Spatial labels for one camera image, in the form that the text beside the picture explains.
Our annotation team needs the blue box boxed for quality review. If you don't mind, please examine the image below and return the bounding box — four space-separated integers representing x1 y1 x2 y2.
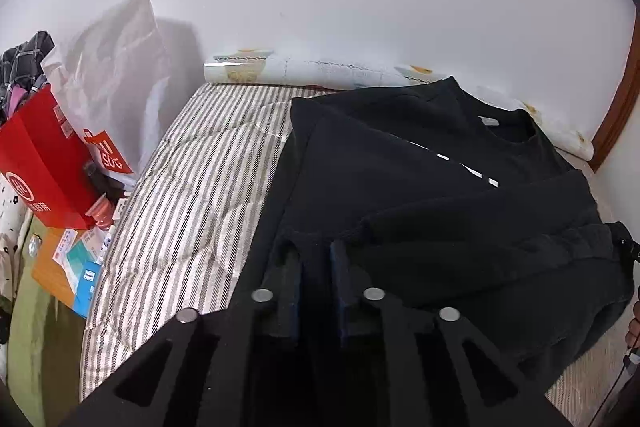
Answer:
72 262 104 319

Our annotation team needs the orange and white bag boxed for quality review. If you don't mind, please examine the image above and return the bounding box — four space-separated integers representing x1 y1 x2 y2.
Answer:
82 129 136 175

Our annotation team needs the wooden stool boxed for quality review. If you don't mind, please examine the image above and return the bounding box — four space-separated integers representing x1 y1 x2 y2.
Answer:
31 227 101 310

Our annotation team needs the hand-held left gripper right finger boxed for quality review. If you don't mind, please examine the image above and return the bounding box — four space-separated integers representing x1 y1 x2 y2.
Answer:
330 239 573 427

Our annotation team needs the red paper bag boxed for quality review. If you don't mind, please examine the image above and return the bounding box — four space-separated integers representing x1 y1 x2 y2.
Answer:
0 84 108 230

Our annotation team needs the white plastic bag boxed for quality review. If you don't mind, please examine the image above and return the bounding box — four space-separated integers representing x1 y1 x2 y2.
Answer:
42 0 173 172

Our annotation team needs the striped quilted table cover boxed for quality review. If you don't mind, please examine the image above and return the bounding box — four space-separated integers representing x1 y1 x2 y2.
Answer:
80 82 640 427

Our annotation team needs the teal box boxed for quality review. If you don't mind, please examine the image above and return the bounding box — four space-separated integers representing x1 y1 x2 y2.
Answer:
65 239 104 293

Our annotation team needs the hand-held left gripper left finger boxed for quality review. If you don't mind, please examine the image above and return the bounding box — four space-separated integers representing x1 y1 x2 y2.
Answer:
60 252 306 427

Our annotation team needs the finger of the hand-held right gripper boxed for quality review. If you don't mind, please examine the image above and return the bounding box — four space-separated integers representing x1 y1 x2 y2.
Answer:
612 221 640 264

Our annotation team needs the black sweatshirt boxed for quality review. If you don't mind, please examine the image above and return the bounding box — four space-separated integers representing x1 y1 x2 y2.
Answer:
227 76 636 378

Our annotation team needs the white and red packet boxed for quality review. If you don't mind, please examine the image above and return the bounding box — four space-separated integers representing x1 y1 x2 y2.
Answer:
52 229 79 265

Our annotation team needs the polka dot cloth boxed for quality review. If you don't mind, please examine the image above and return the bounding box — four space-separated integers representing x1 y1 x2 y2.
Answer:
0 187 32 298

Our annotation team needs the person's right hand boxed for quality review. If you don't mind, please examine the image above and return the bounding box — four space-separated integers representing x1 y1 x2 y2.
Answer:
625 287 640 358

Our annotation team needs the thin black cable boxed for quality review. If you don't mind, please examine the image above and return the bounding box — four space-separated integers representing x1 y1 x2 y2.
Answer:
590 347 640 427

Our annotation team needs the plaid cloth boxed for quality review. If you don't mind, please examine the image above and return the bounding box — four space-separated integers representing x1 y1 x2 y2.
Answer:
0 32 56 125

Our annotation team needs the brown wooden door frame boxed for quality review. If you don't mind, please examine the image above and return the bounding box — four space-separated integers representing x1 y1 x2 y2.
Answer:
589 4 640 172

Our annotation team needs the green cloth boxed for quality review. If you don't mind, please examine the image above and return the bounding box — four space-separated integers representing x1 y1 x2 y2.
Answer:
0 212 87 408

